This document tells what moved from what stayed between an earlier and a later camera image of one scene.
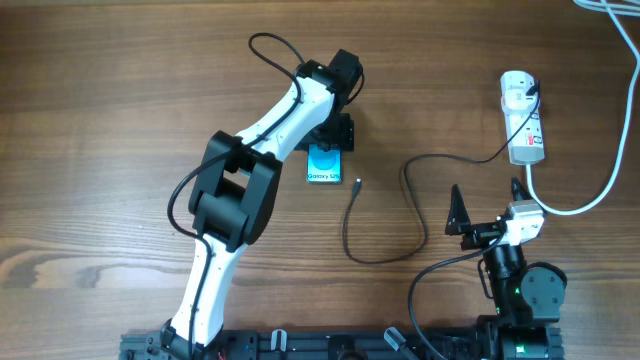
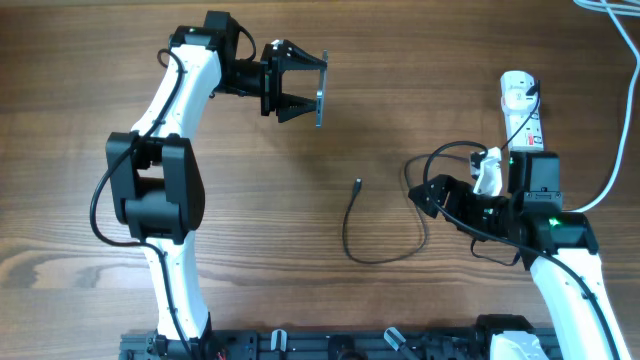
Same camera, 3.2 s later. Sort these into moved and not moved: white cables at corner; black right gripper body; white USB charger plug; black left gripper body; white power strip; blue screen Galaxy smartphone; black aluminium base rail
Moved: blue screen Galaxy smartphone; black right gripper body; black left gripper body
Not moved: white USB charger plug; white cables at corner; white power strip; black aluminium base rail
